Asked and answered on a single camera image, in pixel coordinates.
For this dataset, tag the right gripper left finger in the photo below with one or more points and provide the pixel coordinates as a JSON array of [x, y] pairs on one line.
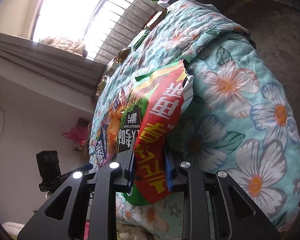
[[84, 206]]

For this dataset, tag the red green chip bag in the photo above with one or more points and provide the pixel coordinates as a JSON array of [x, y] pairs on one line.
[[154, 107]]

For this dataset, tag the gold crumpled snack wrapper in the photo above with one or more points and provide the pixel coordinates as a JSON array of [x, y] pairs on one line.
[[122, 55]]

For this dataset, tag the green snack packet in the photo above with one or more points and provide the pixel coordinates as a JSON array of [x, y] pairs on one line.
[[139, 40]]

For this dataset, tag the orange biscuit packet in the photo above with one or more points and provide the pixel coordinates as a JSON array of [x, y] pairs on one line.
[[155, 19]]

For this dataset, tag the black camera device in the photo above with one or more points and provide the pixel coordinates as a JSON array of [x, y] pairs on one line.
[[49, 170]]

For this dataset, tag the yellow snack wrapper far left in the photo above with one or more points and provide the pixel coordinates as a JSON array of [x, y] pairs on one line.
[[101, 85]]

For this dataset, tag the balcony railing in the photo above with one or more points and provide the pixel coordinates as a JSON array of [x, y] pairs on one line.
[[113, 25]]

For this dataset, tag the floral turquoise quilt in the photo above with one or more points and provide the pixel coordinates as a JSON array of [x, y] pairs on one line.
[[239, 119]]

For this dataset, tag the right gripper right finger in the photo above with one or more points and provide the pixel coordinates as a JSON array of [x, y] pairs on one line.
[[215, 206]]

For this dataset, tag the beige wafer snack pack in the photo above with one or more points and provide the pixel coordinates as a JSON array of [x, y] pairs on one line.
[[111, 67]]

